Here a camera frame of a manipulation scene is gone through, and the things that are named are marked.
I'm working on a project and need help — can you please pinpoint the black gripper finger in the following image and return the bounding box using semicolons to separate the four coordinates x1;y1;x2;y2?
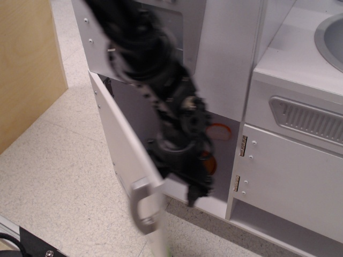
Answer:
187;185;204;207

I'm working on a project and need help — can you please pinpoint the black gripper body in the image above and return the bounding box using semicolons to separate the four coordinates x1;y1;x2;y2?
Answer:
147;135;213;197

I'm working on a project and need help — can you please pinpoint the white low fridge door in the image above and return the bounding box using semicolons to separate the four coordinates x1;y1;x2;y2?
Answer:
88;72;170;256

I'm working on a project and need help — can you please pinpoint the grey fridge door handle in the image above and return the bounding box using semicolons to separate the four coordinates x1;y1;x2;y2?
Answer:
129;177;163;235

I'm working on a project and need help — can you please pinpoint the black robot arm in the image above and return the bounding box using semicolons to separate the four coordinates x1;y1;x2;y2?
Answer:
87;1;214;206

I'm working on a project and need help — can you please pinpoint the orange toy slice lower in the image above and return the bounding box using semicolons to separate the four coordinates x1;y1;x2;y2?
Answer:
201;151;217;175

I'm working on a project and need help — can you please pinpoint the orange toy slice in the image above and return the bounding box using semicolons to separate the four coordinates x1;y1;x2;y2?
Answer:
206;123;232;141
201;151;217;175

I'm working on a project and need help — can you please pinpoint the lower brass hinge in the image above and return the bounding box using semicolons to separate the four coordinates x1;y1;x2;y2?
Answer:
233;175;240;192

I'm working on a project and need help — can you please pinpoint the brass hinge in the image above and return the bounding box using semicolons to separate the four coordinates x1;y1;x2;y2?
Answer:
240;135;247;157
233;175;240;192

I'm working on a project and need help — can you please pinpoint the orange toy slice upper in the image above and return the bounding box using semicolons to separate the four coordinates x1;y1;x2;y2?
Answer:
206;123;232;141

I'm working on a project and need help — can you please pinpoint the upper brass hinge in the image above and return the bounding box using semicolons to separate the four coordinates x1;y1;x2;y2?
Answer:
240;135;247;157

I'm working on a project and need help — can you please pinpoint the white oven door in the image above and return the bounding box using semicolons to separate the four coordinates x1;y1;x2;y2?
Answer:
233;125;342;241

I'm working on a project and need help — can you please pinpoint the white toy kitchen cabinet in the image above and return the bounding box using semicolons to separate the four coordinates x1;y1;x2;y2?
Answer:
71;0;343;257

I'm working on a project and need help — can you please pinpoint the grey vent panel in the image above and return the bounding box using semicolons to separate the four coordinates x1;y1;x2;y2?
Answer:
269;96;342;146

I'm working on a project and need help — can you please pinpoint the light wooden panel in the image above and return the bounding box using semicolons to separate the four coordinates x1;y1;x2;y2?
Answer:
1;1;68;152

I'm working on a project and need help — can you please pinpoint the grey round sink basin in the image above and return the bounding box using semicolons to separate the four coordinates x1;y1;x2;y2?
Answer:
314;13;342;72

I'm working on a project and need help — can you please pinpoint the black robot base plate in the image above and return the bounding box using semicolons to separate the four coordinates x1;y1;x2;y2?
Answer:
0;226;68;257

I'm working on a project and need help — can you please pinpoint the aluminium rail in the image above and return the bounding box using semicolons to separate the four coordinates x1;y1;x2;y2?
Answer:
0;215;20;250

